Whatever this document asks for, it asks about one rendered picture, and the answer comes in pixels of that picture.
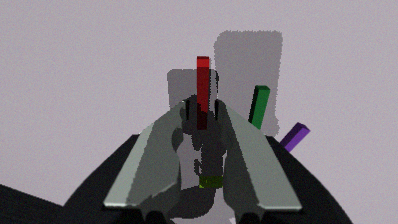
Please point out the purple rod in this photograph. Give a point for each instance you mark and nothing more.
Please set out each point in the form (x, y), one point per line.
(294, 136)

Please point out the red rod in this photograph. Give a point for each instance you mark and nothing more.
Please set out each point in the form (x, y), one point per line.
(202, 91)

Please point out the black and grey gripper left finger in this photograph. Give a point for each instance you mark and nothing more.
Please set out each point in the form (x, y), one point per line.
(142, 175)

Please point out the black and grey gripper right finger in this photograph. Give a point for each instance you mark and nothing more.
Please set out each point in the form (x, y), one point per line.
(262, 177)

